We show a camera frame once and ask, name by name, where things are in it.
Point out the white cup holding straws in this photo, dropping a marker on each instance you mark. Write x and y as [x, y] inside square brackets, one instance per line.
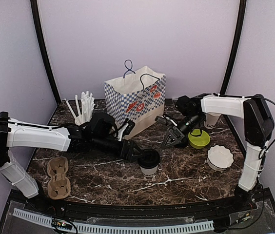
[79, 121]

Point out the grey slotted cable duct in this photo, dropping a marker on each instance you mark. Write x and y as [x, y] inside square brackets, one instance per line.
[114, 226]

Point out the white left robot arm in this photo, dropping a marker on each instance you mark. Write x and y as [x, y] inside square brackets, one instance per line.
[69, 138]

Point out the brown cardboard cup carrier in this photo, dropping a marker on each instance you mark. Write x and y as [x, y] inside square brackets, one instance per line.
[59, 186]

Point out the white wrapped straw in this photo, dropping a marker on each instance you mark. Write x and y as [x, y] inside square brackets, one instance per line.
[70, 109]

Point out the white scalloped ceramic bowl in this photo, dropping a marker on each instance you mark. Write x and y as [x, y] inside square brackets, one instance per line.
[219, 158]

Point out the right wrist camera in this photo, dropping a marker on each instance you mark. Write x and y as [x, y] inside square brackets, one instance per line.
[186, 106]

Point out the black front table rail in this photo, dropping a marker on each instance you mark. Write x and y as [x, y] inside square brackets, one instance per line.
[81, 211]

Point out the bundle of white straws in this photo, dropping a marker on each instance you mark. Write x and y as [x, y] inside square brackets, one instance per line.
[85, 105]

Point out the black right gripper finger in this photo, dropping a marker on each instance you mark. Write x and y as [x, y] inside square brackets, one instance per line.
[171, 138]
[181, 138]

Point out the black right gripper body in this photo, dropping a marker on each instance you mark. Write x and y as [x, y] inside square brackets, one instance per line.
[194, 121]

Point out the black frame post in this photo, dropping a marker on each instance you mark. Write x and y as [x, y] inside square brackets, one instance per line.
[235, 45]
[43, 50]

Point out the black coffee cup lid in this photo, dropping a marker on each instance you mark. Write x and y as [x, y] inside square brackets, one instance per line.
[150, 159]

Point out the black right frame post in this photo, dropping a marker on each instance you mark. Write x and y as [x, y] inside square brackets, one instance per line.
[235, 45]

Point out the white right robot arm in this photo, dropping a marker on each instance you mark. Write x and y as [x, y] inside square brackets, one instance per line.
[258, 127]

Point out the checkered blue paper bag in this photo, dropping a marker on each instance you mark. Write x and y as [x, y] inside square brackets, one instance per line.
[138, 95]

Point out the white paper coffee cup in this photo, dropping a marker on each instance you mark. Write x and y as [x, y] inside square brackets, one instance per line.
[149, 172]

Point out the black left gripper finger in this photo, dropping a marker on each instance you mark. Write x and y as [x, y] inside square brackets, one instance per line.
[135, 149]
[133, 157]

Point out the lime green bowl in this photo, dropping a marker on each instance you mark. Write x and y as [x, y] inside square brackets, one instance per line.
[198, 138]

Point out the black left frame post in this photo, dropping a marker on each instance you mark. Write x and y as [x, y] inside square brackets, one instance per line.
[43, 50]

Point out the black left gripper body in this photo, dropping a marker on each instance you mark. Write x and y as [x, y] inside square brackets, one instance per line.
[100, 145]

